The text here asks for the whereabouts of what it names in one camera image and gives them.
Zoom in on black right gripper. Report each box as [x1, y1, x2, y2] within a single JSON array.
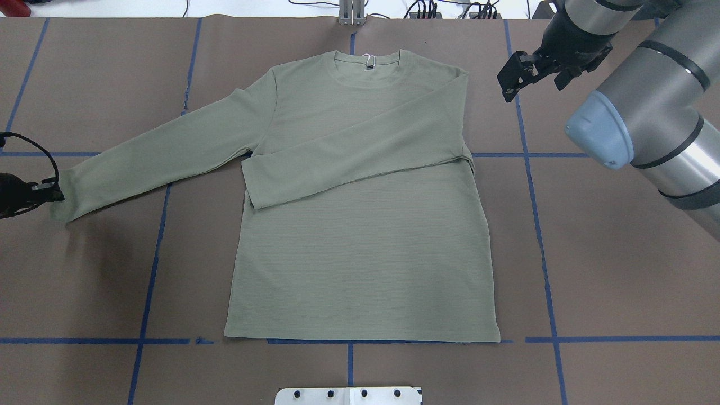
[[497, 11, 614, 103]]

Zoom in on red object corner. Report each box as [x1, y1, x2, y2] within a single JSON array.
[[0, 0, 32, 17]]

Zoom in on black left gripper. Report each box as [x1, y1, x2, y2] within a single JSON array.
[[1, 173, 65, 219]]

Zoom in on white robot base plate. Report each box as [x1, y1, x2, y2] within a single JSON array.
[[274, 385, 424, 404]]

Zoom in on aluminium frame post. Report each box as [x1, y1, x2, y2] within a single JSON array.
[[337, 0, 367, 26]]

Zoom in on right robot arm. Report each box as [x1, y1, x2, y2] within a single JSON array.
[[497, 1, 719, 239]]

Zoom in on olive green long-sleeve shirt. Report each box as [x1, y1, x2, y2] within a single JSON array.
[[49, 49, 501, 343]]

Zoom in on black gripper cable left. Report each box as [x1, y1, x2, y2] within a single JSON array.
[[0, 132, 60, 183]]

